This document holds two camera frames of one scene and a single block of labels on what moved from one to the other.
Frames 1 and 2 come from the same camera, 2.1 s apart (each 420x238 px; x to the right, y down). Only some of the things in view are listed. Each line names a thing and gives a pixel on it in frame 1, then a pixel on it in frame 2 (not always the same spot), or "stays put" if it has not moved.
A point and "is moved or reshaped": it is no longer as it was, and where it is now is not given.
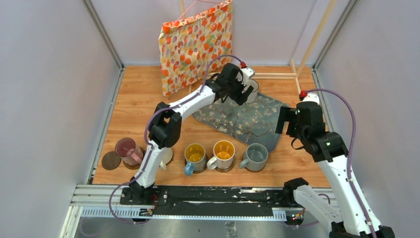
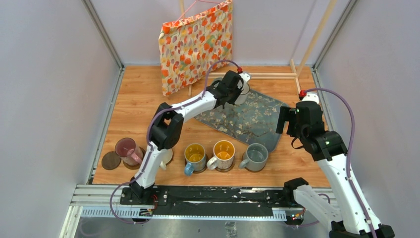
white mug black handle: [252, 97] is moved or reshaped
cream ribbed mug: [168, 156] stays put
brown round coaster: [226, 170] stays put
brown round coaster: [134, 167] stays put
